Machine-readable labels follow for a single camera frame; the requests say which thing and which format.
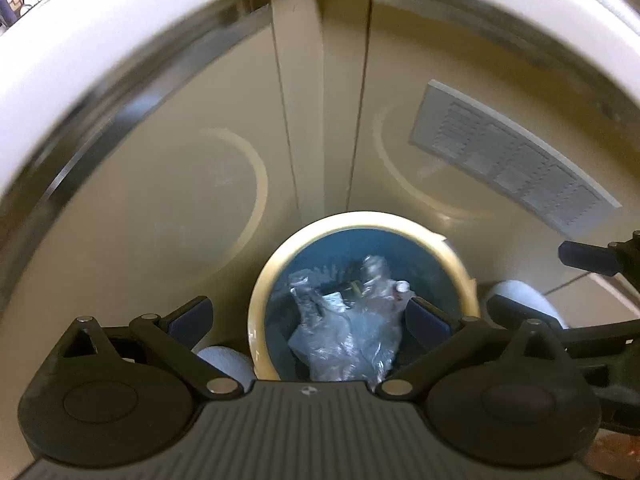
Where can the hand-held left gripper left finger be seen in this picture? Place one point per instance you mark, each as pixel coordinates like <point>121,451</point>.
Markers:
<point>192,317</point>

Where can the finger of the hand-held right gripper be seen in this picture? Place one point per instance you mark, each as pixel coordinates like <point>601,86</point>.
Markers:
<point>585,256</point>
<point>505,305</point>

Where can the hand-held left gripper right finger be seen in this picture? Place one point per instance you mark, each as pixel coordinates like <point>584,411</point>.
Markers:
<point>427,320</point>

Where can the clear zip plastic bag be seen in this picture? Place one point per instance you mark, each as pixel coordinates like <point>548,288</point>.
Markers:
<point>350,330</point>

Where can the blue bin with cream rim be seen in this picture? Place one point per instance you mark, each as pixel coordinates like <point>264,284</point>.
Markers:
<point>310,260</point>

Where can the silver vent grille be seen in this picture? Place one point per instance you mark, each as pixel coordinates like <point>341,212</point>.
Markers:
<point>500,150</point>

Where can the white kitchen countertop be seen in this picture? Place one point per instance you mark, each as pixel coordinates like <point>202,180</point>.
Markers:
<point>100,35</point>

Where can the beige cabinet corner post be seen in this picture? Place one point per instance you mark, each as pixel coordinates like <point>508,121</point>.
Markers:
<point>320,85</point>

